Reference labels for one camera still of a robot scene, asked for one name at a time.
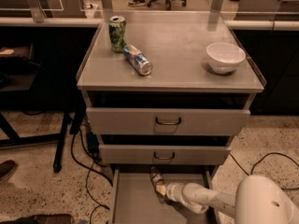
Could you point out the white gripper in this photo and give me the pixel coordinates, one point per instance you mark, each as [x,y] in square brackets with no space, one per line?
[173,191]

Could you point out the clear plastic water bottle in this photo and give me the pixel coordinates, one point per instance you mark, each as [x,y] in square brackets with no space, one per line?
[156,178]

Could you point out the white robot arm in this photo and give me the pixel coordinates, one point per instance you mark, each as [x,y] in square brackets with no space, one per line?
[258,200]

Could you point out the grey bottom drawer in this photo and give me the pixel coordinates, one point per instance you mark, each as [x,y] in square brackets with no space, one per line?
[134,201]

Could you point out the grey drawer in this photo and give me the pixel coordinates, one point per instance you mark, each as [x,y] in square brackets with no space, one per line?
[174,155]
[159,121]
[134,201]

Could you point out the grey middle drawer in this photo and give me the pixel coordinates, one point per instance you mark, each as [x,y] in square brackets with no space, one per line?
[174,155]

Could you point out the grey drawer cabinet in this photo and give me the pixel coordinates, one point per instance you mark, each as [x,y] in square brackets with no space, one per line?
[175,43]

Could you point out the grey top drawer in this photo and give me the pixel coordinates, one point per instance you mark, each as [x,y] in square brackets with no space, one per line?
[159,121]

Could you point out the black power adapter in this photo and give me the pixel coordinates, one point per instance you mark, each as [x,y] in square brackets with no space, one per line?
[92,143]

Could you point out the dark shoe bottom left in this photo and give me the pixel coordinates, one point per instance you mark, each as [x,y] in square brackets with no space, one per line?
[42,219]

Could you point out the blue soda can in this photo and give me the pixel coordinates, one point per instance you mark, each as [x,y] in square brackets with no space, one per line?
[137,60]

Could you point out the white bowl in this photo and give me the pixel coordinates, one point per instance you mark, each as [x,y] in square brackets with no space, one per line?
[224,57]

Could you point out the brown shoe left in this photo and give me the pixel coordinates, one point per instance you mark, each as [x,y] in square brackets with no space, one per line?
[6,168]

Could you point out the green soda can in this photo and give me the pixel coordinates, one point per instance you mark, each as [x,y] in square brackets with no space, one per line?
[117,27]

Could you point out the black sneaker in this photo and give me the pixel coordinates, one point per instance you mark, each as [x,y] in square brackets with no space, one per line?
[137,3]

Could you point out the black table leg frame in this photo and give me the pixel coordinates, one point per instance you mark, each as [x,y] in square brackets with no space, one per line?
[14,140]

